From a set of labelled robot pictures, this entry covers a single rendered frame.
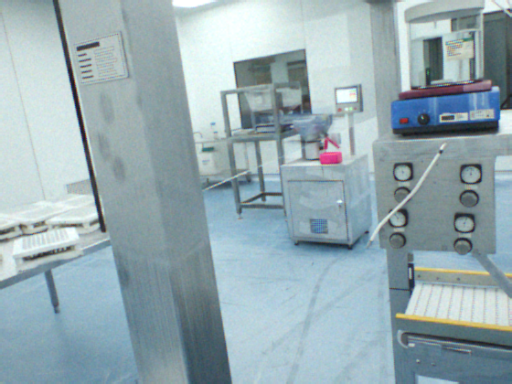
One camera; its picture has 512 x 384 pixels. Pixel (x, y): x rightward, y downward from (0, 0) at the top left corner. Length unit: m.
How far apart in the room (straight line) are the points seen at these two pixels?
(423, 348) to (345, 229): 2.79
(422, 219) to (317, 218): 3.00
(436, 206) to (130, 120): 0.71
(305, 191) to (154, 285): 3.55
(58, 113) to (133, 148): 5.98
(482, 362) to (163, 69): 0.93
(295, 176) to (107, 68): 3.60
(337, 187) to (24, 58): 4.14
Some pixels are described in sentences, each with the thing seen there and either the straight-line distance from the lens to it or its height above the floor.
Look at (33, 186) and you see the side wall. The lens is 6.07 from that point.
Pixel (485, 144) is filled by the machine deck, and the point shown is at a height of 1.25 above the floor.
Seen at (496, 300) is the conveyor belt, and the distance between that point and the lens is 1.26.
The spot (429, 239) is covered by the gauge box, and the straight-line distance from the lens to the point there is 0.96.
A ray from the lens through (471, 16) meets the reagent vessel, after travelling 1.00.
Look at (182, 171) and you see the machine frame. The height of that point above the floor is 1.34.
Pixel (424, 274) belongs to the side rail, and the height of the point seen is 0.85.
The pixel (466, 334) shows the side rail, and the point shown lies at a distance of 1.08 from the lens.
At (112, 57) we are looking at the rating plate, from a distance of 0.34.
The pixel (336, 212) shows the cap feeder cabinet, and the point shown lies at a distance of 3.83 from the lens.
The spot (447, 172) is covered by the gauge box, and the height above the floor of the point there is 1.20.
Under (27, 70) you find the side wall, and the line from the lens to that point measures 6.20.
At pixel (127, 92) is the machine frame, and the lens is 0.34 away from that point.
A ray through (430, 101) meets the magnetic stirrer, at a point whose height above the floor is 1.34.
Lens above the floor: 1.39
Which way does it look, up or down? 12 degrees down
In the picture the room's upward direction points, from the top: 7 degrees counter-clockwise
